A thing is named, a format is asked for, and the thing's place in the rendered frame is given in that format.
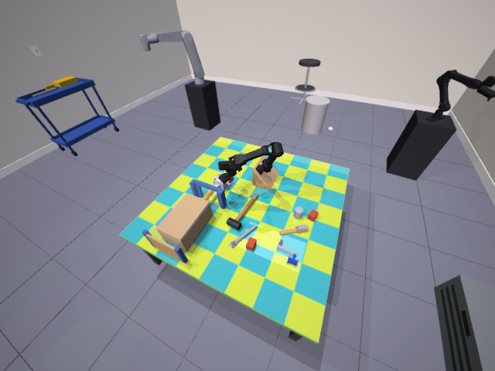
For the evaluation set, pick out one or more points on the red box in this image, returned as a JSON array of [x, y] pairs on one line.
[[313, 214], [251, 244]]

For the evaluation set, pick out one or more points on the mallet with wooden handle and black head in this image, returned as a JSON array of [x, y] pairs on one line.
[[234, 223]]

